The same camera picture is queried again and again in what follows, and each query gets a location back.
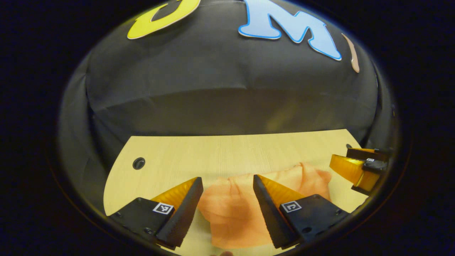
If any orange T-shirt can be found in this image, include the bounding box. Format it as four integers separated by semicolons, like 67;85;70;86
198;162;333;249

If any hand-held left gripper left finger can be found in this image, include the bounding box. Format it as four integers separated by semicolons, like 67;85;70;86
108;177;204;249

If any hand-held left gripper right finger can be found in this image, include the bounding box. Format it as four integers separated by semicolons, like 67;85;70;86
252;174;350;250

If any black backdrop cloth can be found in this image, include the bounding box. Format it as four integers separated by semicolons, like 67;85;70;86
59;0;395;214

